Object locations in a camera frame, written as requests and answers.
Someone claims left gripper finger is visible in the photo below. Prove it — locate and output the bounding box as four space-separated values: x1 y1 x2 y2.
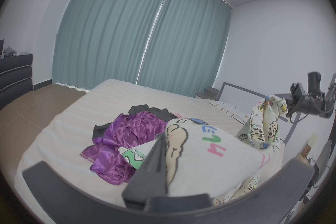
122 134 168 204

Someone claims white printed pyjama top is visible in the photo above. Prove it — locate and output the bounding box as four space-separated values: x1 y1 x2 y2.
118 94 288 206

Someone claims purple satin garment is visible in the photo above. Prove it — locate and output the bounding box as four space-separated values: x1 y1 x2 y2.
79 111 168 186

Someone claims black garment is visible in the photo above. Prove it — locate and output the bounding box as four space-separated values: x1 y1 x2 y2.
92 104 177 139

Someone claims white printed pillow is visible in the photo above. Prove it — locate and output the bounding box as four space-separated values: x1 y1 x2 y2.
209 99 254 124

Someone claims grey bedside table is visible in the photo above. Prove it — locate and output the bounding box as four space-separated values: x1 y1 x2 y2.
195 86 219 100

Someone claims bed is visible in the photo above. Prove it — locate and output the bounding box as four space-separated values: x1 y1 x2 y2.
14 79 298 209

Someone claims black chest of drawers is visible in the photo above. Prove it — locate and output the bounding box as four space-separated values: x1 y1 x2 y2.
0 53 34 111

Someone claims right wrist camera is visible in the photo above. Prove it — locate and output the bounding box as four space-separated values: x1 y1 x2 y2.
289 82 306 100

